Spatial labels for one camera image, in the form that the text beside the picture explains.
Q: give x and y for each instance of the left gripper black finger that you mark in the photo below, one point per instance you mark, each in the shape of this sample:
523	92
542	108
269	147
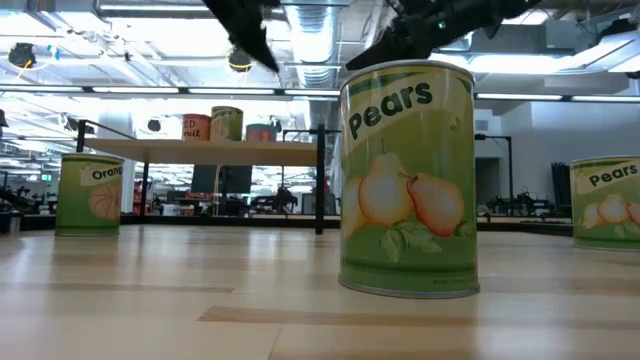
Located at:
245	27

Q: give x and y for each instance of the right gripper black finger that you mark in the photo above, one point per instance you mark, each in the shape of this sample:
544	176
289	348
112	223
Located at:
390	52

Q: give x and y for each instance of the green oranges can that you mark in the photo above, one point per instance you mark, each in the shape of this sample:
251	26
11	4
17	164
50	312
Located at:
227	127
85	210

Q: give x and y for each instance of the pink and teal can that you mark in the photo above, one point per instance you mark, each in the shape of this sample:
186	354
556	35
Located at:
260	134

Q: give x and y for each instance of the red fruit can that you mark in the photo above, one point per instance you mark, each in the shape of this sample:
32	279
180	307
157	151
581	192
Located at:
196	129

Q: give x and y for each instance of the green pears can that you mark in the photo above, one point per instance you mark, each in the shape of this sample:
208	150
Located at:
605	225
410	200

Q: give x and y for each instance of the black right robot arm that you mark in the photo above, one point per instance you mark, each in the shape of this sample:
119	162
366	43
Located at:
520	5

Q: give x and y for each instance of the black background robot arm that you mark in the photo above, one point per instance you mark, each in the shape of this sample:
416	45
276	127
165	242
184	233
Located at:
17	200
285	200
522	205

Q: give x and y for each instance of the wooden shelf board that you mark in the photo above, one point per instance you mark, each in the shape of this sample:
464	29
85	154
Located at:
200	152

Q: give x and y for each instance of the black ceiling dome device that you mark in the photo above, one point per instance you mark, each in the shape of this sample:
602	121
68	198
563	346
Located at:
239	62
21	55

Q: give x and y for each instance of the round black ceiling speaker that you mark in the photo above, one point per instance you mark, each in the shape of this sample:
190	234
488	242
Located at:
154	125
276	122

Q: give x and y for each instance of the long ceiling light strip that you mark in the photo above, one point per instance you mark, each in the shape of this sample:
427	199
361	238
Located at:
150	90
525	96

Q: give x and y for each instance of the dark background monitor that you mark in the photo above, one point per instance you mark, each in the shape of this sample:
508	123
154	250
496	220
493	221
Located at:
204	179
236	179

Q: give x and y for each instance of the black background panels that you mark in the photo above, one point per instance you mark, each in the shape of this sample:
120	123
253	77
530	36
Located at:
561	182

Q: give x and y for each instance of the silver ribbed ceiling duct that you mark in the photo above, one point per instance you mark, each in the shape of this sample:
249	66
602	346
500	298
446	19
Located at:
312	40

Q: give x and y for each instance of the grey wall vent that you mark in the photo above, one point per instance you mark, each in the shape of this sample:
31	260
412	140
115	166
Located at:
481	125

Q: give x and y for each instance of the black table edge frame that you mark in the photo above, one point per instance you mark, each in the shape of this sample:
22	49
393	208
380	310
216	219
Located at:
200	221

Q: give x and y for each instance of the grey table corner post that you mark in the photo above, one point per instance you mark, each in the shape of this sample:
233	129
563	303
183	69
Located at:
14	224

